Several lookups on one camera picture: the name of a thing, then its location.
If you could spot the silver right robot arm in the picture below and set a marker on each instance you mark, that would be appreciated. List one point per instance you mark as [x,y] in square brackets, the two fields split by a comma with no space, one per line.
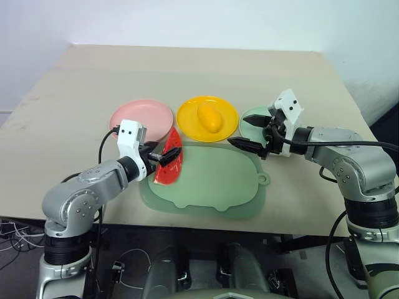
[355,155]

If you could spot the black floor clamp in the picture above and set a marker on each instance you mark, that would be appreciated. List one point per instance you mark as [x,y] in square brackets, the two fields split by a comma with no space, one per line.
[117,270]
[275,277]

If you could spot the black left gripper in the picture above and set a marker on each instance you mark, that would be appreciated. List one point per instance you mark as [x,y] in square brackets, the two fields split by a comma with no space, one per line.
[149,165]

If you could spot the dark rounded shape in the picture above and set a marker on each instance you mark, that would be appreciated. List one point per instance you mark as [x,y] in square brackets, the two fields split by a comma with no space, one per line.
[165,264]
[251,268]

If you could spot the pink plate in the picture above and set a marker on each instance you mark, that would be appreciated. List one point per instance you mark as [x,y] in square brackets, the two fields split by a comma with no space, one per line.
[146,115]

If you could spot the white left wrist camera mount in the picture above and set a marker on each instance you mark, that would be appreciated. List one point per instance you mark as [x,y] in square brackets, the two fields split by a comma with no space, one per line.
[128,137]

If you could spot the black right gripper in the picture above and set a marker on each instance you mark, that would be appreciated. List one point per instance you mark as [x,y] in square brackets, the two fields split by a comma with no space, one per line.
[274,140]

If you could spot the green plate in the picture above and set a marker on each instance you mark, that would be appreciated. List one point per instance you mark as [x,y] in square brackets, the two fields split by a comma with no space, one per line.
[254,132]

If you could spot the green silicone mat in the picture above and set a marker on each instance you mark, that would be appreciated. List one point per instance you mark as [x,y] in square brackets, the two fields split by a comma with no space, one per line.
[212,177]

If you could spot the olive robot torso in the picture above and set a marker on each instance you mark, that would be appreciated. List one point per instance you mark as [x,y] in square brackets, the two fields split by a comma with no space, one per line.
[243,294]

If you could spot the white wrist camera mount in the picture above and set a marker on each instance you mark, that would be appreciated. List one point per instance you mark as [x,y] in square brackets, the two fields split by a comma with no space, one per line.
[290,107]
[128,137]

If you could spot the yellow plate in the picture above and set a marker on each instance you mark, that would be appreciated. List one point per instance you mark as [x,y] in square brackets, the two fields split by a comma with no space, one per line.
[190,120]

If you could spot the yellow toy mango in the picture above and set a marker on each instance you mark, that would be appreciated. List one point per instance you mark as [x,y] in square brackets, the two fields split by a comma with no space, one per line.
[209,119]

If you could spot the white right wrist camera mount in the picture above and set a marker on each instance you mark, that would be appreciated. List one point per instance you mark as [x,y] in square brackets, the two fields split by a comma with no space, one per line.
[290,107]

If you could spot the red watermelon slice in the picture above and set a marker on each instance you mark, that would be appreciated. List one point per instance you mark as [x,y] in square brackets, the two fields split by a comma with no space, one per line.
[170,171]

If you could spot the black table frame bracket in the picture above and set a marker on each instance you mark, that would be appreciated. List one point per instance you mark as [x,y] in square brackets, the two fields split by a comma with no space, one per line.
[290,244]

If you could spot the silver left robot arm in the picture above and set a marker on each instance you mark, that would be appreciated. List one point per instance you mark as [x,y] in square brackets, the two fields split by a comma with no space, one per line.
[93,183]

